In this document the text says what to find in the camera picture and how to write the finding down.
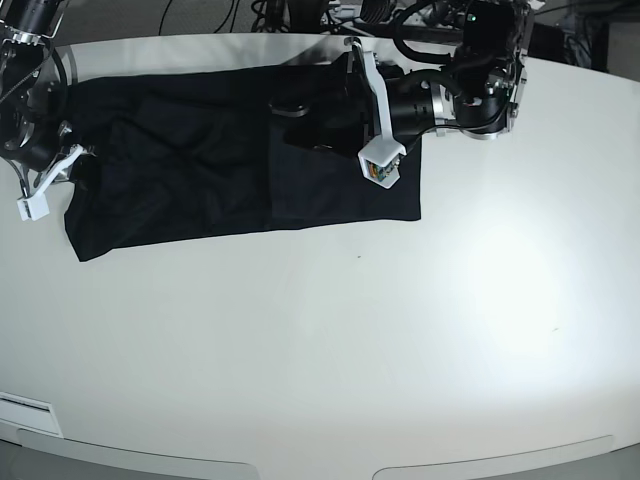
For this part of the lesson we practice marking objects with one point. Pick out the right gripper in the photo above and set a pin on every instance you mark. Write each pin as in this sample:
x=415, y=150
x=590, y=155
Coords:
x=34, y=147

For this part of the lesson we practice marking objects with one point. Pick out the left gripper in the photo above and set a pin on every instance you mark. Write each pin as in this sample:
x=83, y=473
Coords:
x=402, y=106

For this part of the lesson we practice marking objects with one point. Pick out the black T-shirt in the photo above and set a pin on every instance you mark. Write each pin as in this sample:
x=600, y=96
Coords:
x=182, y=157

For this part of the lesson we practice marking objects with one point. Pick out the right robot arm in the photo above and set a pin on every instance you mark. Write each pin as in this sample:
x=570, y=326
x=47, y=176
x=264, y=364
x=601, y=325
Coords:
x=34, y=82

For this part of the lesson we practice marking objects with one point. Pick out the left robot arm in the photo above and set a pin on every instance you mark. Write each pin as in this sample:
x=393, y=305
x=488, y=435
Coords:
x=356, y=104

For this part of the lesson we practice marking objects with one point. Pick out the white label sticker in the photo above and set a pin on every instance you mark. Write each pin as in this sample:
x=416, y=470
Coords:
x=30, y=414

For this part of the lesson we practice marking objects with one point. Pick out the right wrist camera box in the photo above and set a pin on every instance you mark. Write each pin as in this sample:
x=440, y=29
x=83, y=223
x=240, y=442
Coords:
x=33, y=208

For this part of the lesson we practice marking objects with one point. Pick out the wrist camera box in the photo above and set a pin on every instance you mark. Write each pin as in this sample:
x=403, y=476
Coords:
x=33, y=208
x=379, y=160

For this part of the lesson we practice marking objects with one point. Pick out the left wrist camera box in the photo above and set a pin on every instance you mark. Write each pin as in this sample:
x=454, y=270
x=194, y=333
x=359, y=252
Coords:
x=379, y=160

